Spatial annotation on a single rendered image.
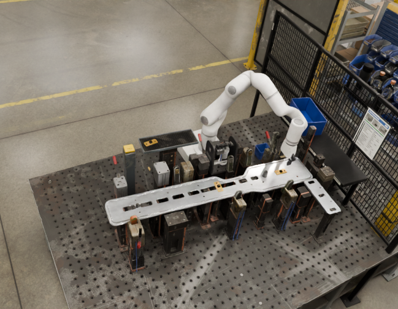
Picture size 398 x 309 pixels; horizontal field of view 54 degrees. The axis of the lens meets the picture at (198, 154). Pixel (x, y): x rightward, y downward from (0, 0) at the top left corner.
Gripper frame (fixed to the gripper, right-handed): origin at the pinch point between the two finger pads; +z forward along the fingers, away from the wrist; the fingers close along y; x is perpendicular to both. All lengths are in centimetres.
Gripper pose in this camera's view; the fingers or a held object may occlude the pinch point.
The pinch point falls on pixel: (285, 159)
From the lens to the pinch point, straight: 260.9
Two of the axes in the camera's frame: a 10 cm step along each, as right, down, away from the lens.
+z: -1.0, 7.2, 6.8
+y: 3.7, 6.7, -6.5
